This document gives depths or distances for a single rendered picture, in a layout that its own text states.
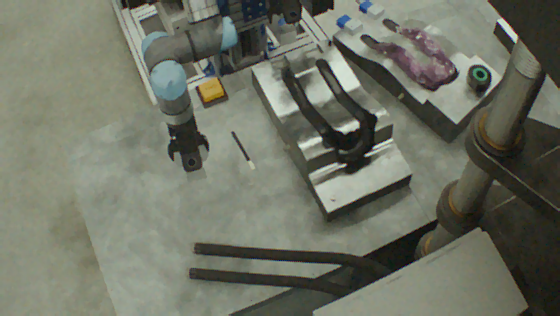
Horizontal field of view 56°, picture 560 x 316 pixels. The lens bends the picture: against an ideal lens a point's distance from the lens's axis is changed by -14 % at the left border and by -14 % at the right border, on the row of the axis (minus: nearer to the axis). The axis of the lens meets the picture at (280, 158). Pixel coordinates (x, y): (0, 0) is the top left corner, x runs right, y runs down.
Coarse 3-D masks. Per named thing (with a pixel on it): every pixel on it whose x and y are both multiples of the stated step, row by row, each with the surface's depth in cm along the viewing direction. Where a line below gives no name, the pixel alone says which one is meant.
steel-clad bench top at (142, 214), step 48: (480, 0) 202; (480, 48) 190; (192, 96) 183; (240, 96) 183; (384, 96) 181; (96, 144) 176; (144, 144) 175; (432, 144) 172; (96, 192) 168; (144, 192) 167; (192, 192) 167; (240, 192) 167; (288, 192) 166; (432, 192) 164; (96, 240) 160; (144, 240) 160; (192, 240) 160; (240, 240) 160; (288, 240) 159; (336, 240) 159; (384, 240) 158; (144, 288) 153; (192, 288) 153; (240, 288) 153; (288, 288) 152
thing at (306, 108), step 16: (320, 64) 177; (288, 80) 175; (336, 80) 174; (304, 96) 172; (336, 96) 171; (304, 112) 169; (352, 112) 164; (368, 112) 162; (320, 128) 162; (368, 128) 164; (336, 144) 163; (352, 144) 162; (368, 144) 163; (352, 160) 162
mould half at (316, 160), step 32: (288, 96) 171; (320, 96) 171; (352, 96) 170; (288, 128) 164; (352, 128) 160; (384, 128) 160; (320, 160) 159; (384, 160) 163; (320, 192) 159; (352, 192) 159; (384, 192) 162
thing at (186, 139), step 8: (184, 128) 139; (192, 128) 139; (176, 136) 139; (184, 136) 139; (192, 136) 139; (184, 144) 139; (192, 144) 139; (184, 152) 139; (192, 152) 140; (184, 160) 139; (192, 160) 139; (200, 160) 140; (184, 168) 139; (192, 168) 140; (200, 168) 140
